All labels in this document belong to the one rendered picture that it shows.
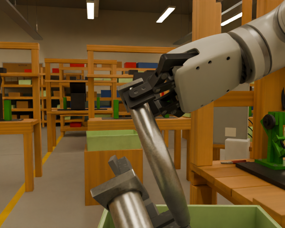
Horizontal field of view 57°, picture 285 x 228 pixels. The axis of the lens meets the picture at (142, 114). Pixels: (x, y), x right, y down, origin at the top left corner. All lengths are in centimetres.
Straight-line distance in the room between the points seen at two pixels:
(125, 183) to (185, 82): 19
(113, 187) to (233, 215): 59
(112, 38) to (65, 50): 194
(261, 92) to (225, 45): 122
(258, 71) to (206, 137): 104
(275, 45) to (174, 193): 24
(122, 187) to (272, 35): 29
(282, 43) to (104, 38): 1084
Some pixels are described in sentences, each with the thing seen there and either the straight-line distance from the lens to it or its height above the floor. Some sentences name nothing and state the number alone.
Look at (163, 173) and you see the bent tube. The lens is 34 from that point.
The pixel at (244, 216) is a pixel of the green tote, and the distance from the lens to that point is 80.
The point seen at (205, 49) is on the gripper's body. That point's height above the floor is 132.
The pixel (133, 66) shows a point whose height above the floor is 207.
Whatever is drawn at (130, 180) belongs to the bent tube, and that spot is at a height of 119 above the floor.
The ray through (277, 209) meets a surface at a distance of 97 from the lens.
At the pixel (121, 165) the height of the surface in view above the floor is 112.
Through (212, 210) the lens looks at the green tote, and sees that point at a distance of 77.
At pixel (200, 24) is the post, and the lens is 142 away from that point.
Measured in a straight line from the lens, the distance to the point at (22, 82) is 1060.
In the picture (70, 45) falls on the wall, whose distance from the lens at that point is 1114.
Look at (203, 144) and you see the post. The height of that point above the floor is 100.
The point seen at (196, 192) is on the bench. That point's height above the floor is 74.
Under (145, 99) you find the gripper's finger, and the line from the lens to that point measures 37.
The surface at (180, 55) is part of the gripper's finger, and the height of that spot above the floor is 131.
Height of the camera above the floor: 126
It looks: 4 degrees down
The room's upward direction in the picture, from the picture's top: straight up
